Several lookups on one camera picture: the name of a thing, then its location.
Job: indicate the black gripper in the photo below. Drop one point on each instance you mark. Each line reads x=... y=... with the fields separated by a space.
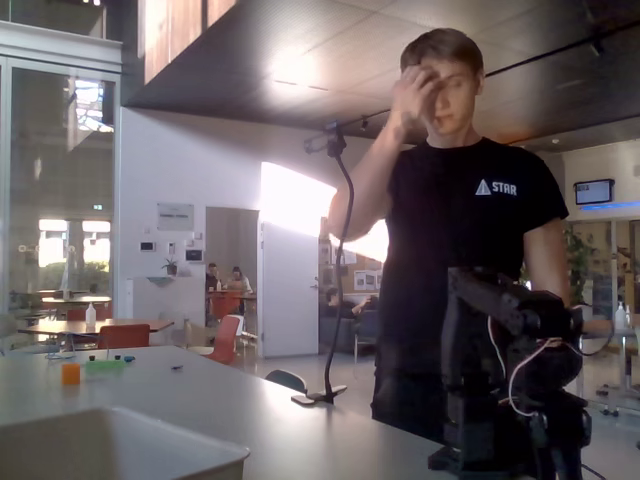
x=561 y=370

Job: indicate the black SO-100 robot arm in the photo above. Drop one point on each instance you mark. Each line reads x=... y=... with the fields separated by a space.
x=470 y=325

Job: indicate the man's right forearm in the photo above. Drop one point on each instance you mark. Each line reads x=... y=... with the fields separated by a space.
x=367 y=185

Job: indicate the white plastic bin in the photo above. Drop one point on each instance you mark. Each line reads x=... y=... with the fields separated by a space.
x=115 y=445

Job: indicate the green flat block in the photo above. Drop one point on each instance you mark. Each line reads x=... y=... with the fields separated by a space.
x=105 y=367

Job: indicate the man's right hand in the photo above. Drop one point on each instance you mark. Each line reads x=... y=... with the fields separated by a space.
x=412 y=97

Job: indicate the grey table metal legs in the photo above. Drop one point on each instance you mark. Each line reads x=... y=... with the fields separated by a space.
x=615 y=332

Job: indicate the sanitiser bottle with pump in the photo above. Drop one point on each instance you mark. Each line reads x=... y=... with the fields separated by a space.
x=621 y=317

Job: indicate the tall green potted plant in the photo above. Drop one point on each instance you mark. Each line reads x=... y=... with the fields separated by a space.
x=582 y=260

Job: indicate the man in black t-shirt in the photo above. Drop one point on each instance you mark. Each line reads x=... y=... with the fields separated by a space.
x=460 y=250

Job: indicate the dark sofa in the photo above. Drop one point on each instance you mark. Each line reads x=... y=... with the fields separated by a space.
x=360 y=330

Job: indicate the cork pin board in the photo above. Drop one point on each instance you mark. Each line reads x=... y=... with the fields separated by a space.
x=367 y=279

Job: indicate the person lounging on sofa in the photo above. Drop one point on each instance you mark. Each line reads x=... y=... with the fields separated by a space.
x=350 y=306

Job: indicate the dark chair backrest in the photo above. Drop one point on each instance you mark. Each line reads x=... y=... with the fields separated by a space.
x=287 y=380

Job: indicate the white door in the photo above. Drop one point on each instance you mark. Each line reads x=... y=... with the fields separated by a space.
x=290 y=290

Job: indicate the ceiling track spotlight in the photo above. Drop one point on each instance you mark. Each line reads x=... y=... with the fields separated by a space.
x=364 y=125
x=597 y=48

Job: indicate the webcam on gooseneck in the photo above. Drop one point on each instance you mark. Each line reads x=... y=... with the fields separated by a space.
x=327 y=140

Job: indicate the seated person light clothes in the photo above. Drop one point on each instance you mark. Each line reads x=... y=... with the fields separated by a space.
x=238 y=282

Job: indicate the orange chair with white legs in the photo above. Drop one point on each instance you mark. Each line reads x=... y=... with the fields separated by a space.
x=227 y=335

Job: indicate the seated person dark clothes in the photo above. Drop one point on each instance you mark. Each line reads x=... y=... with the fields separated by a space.
x=212 y=277

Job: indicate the small potted plant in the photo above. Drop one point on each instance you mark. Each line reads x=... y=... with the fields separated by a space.
x=170 y=266

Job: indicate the orange chair wide backrest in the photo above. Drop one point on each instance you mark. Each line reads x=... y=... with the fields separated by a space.
x=124 y=336

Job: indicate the wooden cafe table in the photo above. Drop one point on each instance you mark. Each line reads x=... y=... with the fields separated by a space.
x=100 y=326

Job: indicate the clear sanitiser bottle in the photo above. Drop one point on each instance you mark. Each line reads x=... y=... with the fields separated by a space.
x=90 y=316

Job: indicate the small orange cube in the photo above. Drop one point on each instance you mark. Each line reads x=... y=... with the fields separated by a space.
x=71 y=374

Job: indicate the wall mounted screen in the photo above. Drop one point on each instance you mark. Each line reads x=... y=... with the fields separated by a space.
x=594 y=192

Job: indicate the black gooseneck clamp mount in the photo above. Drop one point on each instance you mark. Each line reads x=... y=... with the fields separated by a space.
x=334 y=310

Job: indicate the white wall notice board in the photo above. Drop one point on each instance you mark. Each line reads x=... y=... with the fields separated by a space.
x=175 y=216

